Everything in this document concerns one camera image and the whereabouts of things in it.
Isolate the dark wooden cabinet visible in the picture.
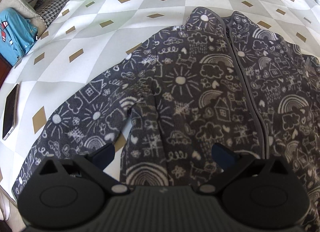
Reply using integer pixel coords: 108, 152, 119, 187
0, 54, 13, 90

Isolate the beige pillow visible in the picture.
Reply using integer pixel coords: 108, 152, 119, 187
0, 0, 40, 22

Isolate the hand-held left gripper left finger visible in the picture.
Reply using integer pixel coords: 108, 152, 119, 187
37, 143, 130, 196

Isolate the smartphone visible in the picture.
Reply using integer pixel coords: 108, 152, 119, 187
2, 84, 20, 140

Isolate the blue cartoon print garment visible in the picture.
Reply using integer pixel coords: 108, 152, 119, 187
0, 8, 38, 66

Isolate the grey doodle print fleece jacket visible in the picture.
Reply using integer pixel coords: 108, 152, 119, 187
11, 7, 320, 232

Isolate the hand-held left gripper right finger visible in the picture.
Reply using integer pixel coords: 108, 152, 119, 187
194, 143, 292, 196

